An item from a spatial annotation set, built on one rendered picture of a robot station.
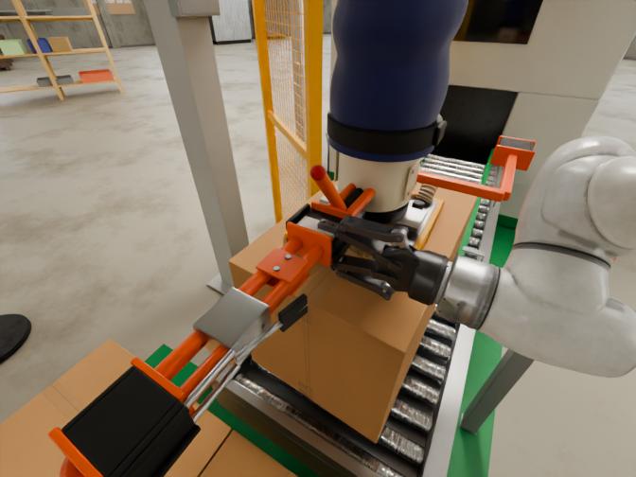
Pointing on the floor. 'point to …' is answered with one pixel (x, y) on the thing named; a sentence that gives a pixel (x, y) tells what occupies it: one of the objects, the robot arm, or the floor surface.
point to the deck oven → (231, 23)
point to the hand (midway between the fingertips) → (318, 238)
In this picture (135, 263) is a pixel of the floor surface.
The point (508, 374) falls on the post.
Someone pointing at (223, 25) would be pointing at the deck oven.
